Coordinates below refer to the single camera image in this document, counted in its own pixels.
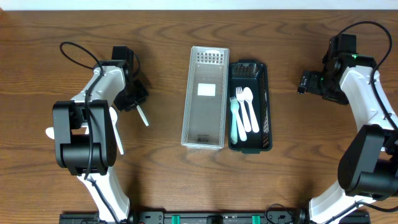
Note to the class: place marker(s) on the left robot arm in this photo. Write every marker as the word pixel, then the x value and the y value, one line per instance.
pixel 86 138

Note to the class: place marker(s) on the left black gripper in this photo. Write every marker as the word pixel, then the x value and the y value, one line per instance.
pixel 134 97

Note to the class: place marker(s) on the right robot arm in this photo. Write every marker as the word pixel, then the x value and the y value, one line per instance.
pixel 367 172

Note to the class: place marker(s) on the clear white plastic basket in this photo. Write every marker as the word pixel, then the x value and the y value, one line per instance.
pixel 206 97

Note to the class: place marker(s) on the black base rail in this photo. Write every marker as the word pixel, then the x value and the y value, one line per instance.
pixel 275 216

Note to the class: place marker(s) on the white plastic spoon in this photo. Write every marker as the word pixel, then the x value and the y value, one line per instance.
pixel 142 115
pixel 248 96
pixel 114 120
pixel 50 132

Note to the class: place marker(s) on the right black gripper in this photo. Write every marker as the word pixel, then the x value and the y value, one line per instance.
pixel 310 83

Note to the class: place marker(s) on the black plastic basket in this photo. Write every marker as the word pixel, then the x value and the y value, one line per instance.
pixel 252 74

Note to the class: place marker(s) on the white plastic fork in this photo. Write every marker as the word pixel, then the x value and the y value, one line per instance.
pixel 241 132
pixel 240 97
pixel 234 110

